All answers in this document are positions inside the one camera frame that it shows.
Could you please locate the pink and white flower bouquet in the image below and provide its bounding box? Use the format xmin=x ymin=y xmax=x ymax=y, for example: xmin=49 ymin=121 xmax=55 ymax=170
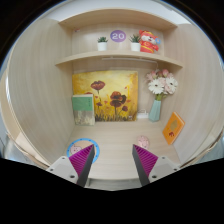
xmin=146 ymin=69 xmax=178 ymax=101

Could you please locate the red plush toy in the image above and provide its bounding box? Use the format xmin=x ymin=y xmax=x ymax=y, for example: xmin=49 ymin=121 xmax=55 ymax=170
xmin=139 ymin=30 xmax=160 ymax=53

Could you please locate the white power adapter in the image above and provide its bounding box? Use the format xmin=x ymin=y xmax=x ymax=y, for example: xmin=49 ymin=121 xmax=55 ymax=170
xmin=137 ymin=110 xmax=149 ymax=119

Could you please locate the pink pig-shaped mouse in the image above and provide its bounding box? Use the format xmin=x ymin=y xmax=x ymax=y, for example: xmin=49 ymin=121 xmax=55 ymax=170
xmin=138 ymin=136 xmax=149 ymax=149

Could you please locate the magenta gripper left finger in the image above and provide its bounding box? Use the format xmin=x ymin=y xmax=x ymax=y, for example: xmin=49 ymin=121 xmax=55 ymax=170
xmin=46 ymin=143 xmax=96 ymax=188

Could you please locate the orange book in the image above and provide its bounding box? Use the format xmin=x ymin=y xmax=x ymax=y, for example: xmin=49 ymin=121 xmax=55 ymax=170
xmin=163 ymin=112 xmax=185 ymax=145

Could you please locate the green book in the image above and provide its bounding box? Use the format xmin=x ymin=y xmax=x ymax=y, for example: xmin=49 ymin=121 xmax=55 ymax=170
xmin=72 ymin=94 xmax=95 ymax=126

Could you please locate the purple round number sign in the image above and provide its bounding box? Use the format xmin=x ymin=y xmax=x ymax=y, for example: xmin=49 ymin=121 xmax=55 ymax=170
xmin=110 ymin=30 xmax=126 ymax=43

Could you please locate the yellow poppy flower painting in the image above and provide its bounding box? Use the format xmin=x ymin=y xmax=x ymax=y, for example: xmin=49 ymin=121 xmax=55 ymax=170
xmin=72 ymin=70 xmax=138 ymax=122

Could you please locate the wooden shelf unit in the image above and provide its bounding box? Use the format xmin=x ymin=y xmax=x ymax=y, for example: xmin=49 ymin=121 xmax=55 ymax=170
xmin=2 ymin=9 xmax=224 ymax=179

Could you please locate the teal vase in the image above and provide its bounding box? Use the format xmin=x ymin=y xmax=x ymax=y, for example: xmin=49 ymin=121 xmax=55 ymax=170
xmin=149 ymin=100 xmax=161 ymax=122

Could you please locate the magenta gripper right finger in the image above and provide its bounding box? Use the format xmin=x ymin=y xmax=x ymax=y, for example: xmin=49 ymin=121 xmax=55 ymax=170
xmin=131 ymin=143 xmax=180 ymax=187

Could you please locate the left small potted plant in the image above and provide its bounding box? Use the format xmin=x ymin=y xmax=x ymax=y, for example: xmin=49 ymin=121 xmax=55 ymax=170
xmin=97 ymin=37 xmax=108 ymax=51

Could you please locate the small potted plant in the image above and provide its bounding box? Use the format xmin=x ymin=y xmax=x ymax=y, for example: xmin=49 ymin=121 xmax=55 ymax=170
xmin=130 ymin=34 xmax=140 ymax=52
xmin=97 ymin=37 xmax=108 ymax=51

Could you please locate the round blue-rimmed mouse pad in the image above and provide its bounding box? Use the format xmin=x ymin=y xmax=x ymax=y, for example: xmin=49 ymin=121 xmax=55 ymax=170
xmin=66 ymin=138 xmax=100 ymax=162

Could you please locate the right small potted plant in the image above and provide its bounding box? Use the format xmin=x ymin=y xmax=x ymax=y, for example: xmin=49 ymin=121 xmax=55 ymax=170
xmin=130 ymin=34 xmax=140 ymax=52

